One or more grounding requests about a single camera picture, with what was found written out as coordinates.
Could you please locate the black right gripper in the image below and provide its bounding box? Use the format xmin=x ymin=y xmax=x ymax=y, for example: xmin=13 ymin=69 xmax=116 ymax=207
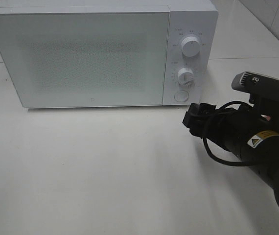
xmin=183 ymin=103 xmax=279 ymax=157

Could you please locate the round microwave door button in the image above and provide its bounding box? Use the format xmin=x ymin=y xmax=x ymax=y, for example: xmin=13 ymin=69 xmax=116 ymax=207
xmin=174 ymin=91 xmax=189 ymax=102

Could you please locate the white microwave door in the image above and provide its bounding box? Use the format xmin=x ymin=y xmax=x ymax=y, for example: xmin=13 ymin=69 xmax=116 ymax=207
xmin=0 ymin=13 xmax=169 ymax=108

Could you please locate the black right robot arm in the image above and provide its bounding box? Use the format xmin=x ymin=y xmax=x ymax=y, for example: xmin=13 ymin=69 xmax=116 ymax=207
xmin=183 ymin=101 xmax=279 ymax=207

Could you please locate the lower white microwave knob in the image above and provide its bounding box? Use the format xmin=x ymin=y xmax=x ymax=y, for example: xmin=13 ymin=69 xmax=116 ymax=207
xmin=178 ymin=68 xmax=194 ymax=86

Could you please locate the white microwave knob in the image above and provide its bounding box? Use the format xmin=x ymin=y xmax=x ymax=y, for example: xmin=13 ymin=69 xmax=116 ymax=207
xmin=181 ymin=35 xmax=200 ymax=57
xmin=178 ymin=68 xmax=194 ymax=86

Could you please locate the upper white microwave knob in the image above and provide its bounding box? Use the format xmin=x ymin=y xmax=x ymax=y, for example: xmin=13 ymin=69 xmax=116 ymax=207
xmin=181 ymin=35 xmax=200 ymax=57

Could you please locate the white microwave oven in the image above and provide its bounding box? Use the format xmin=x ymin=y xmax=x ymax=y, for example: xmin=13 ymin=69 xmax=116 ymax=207
xmin=0 ymin=0 xmax=218 ymax=109

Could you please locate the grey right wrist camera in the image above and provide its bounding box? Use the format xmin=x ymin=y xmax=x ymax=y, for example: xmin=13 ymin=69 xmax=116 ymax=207
xmin=231 ymin=71 xmax=279 ymax=102

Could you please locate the black right camera cable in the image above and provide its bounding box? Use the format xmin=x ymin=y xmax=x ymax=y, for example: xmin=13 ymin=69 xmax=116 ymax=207
xmin=202 ymin=101 xmax=279 ymax=169

